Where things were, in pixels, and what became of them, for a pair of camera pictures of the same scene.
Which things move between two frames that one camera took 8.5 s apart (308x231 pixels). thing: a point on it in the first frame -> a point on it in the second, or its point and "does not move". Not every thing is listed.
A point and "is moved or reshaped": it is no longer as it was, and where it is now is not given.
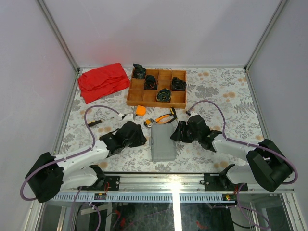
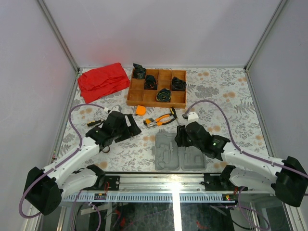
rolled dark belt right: x=178 y=84 does not move
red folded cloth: x=96 y=83 does not move
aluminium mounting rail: x=182 y=182 does not move
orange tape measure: x=140 y=110 does not move
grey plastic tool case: x=163 y=142 is moved or reshaped
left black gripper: x=141 y=139 -> x=132 y=131
